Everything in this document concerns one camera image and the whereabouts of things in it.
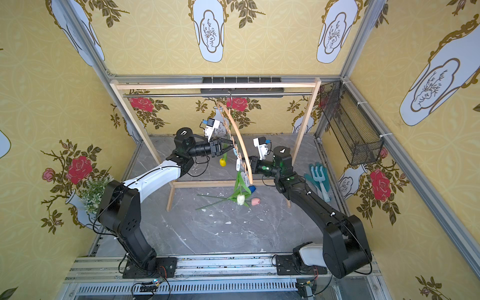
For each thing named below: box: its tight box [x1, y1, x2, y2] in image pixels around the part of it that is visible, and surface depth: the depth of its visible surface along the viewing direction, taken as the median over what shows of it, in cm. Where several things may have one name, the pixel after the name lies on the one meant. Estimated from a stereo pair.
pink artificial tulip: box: [195, 197, 261, 211], surface depth 92 cm
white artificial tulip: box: [226, 171, 252, 209], surface depth 76 cm
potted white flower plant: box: [65, 173, 115, 230], surface depth 77 cm
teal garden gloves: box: [303, 161, 330, 193], surface depth 105 cm
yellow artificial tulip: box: [219, 151, 229, 167], surface depth 94 cm
